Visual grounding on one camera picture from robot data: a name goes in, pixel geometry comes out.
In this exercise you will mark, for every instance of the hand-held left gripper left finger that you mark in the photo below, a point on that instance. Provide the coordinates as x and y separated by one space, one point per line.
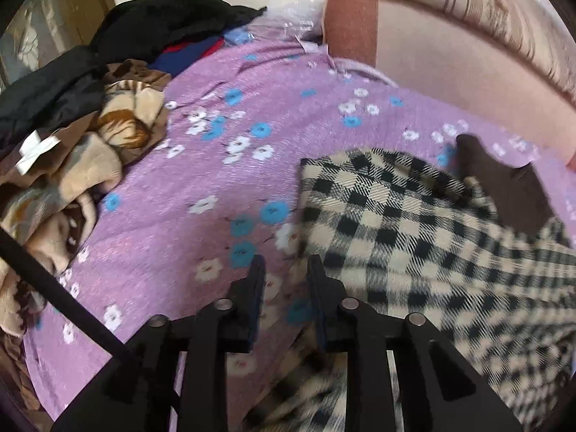
258 299

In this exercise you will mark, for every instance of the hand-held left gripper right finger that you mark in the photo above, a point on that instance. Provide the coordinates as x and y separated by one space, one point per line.
321 315

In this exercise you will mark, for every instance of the black and cream checked coat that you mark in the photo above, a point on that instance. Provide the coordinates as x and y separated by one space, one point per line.
405 234

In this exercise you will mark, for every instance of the purple floral bedsheet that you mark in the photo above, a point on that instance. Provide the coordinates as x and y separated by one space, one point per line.
180 166

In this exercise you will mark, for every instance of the black pole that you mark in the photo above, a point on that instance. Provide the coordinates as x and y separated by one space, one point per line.
54 288

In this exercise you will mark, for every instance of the brown and beige plush blanket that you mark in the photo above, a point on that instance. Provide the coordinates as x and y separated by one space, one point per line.
85 157

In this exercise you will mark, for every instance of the navy and red garment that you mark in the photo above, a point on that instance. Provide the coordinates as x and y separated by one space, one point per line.
180 60

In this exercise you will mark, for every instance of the white blanket label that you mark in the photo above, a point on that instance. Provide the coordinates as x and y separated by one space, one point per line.
38 150

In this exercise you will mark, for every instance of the clear plastic bag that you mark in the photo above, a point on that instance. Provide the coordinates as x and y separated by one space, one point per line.
288 22

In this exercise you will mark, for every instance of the pink and brown headboard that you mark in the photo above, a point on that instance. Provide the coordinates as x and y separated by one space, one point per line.
450 67

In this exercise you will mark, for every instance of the black garment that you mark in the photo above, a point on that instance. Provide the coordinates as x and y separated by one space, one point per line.
171 18

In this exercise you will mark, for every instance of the black jacket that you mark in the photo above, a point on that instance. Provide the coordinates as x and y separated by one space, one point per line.
45 94

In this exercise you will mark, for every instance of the wooden cabinet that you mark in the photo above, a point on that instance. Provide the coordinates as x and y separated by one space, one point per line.
85 0

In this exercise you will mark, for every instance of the striped beige cushion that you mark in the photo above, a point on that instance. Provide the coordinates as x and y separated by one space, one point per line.
495 9

